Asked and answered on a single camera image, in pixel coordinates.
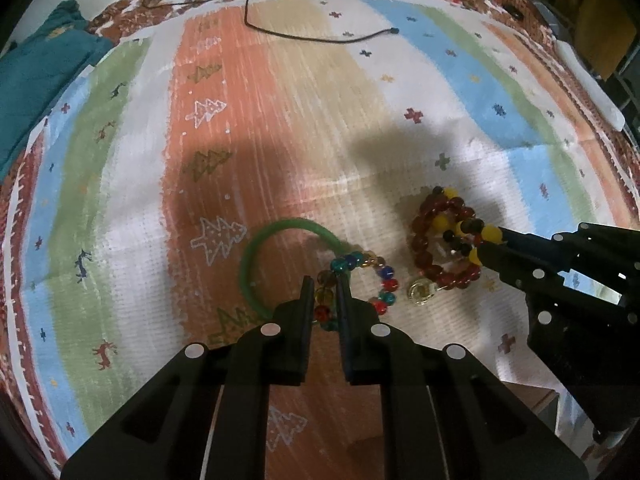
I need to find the teal cloth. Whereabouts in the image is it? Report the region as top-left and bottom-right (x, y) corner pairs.
(0, 0), (117, 178)

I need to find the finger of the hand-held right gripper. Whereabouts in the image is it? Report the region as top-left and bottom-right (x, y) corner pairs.
(498, 227), (563, 261)
(477, 246), (547, 297)

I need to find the black cord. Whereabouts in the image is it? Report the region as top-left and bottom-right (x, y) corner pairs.
(244, 0), (401, 44)

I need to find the green bangle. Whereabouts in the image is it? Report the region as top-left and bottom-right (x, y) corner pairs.
(239, 217), (353, 322)

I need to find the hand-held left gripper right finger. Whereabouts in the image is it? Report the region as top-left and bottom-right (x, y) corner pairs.
(336, 276), (590, 480)

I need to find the dark wooden furniture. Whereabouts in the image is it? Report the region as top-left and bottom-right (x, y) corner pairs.
(531, 0), (640, 111)

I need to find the small clear glass ring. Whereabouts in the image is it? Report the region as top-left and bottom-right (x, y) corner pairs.
(407, 280), (439, 309)

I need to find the multicoloured bead bracelet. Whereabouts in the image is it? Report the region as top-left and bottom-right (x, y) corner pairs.
(314, 248), (401, 332)

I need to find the striped printed blanket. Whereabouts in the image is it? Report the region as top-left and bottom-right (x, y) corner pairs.
(0, 0), (640, 480)

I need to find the red and yellow bead bracelet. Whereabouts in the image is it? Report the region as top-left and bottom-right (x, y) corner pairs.
(409, 186), (502, 292)

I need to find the white oblong object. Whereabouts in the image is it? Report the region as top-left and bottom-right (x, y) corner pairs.
(554, 39), (627, 132)

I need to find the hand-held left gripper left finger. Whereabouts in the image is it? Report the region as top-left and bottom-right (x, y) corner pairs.
(60, 275), (316, 480)

